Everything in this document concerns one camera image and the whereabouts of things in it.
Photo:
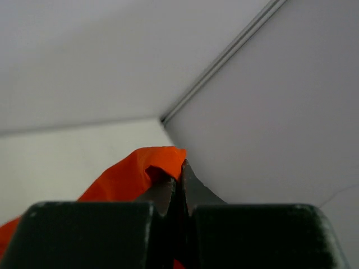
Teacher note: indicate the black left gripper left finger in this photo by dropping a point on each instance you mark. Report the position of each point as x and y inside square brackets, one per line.
[68, 234]

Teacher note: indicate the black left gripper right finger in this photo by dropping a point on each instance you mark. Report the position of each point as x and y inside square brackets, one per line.
[270, 235]

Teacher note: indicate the orange shorts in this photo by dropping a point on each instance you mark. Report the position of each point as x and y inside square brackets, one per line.
[125, 182]

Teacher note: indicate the right aluminium frame post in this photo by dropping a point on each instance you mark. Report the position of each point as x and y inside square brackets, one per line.
[251, 28]

